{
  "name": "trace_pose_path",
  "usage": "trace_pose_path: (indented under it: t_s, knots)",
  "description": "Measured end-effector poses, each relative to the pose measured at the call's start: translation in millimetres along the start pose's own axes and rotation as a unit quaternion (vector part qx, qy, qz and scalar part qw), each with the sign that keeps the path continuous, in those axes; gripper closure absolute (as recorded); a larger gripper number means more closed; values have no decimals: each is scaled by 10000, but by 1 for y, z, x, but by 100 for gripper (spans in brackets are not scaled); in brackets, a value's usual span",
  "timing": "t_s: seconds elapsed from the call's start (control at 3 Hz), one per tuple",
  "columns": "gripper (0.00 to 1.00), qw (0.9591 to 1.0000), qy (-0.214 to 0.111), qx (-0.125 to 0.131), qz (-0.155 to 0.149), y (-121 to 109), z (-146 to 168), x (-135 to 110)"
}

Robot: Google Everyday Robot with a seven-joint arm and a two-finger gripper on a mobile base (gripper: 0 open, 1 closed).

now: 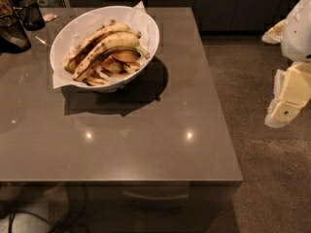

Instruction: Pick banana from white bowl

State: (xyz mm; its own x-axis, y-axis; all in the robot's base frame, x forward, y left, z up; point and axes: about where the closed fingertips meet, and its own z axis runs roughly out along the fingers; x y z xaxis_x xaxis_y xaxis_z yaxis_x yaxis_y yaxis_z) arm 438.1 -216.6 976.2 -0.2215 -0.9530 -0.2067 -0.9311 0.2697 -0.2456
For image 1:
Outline black appliance at left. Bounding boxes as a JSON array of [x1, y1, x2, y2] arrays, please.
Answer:
[[0, 0, 31, 53]]

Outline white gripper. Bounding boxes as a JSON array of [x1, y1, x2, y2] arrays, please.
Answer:
[[261, 0, 311, 128]]

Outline small banana pieces bottom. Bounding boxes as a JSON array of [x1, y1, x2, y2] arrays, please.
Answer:
[[84, 57, 141, 86]]

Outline small wrapper on table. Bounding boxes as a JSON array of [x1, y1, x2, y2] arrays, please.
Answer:
[[43, 13, 57, 22]]

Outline small yellow banana middle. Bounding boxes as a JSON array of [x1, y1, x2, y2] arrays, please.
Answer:
[[112, 50, 141, 62]]

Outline drawer handle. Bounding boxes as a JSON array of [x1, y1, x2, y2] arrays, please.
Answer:
[[122, 191, 190, 201]]

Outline white paper bowl liner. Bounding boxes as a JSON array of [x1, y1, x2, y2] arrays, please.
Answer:
[[52, 1, 157, 89]]

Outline dark glass cup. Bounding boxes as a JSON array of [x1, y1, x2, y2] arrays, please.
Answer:
[[17, 0, 46, 31]]

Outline white oval bowl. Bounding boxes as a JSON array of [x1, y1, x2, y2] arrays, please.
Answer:
[[49, 5, 160, 93]]

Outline black cable on floor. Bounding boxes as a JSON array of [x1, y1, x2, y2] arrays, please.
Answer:
[[7, 184, 88, 233]]

